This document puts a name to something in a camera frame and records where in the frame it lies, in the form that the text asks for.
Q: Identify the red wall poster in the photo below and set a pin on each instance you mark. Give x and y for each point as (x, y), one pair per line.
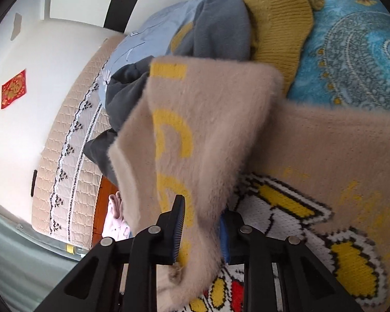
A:
(13, 89)

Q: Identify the grey fleece garment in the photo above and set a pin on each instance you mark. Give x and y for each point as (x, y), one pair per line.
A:
(221, 26)

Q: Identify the pink garment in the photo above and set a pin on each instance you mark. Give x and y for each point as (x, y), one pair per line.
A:
(117, 226)

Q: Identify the black door frame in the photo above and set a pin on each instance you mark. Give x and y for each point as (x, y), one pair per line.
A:
(120, 0)

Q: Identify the pale green curtain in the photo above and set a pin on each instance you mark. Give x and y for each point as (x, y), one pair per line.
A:
(19, 260)

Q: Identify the light blue garment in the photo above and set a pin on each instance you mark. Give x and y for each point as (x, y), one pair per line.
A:
(156, 29)

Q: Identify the mustard yellow knit sweater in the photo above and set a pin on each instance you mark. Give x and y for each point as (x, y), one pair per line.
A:
(276, 35)

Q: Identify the small yellow object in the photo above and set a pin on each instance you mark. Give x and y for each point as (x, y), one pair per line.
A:
(70, 249)

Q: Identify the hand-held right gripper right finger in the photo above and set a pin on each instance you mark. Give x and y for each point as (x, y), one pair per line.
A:
(224, 242)

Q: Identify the beige quilted headboard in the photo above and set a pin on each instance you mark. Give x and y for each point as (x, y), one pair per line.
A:
(74, 143)

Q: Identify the beige fuzzy cartoon sweater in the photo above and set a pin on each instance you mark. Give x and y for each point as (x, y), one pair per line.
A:
(214, 120)

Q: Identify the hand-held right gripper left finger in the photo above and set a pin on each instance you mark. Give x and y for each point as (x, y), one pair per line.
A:
(181, 230)

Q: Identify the blue floral blanket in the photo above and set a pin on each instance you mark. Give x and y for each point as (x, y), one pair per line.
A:
(354, 48)

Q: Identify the wooden bed frame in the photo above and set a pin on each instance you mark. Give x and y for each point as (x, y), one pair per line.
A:
(102, 208)

